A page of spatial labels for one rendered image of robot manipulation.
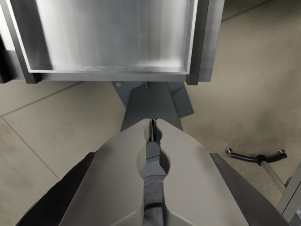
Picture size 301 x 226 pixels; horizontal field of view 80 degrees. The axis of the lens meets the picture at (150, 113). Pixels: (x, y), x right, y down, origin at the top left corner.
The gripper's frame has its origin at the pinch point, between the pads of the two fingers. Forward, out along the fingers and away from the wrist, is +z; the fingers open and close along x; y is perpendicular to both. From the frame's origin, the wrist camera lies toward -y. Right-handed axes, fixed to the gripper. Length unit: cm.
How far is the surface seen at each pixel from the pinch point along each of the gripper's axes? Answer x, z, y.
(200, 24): 7.2, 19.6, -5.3
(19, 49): -21.4, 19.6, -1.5
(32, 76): -20.5, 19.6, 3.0
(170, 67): 3.3, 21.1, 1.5
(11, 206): -147, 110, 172
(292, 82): 97, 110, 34
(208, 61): 10.0, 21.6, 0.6
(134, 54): -3.0, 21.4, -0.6
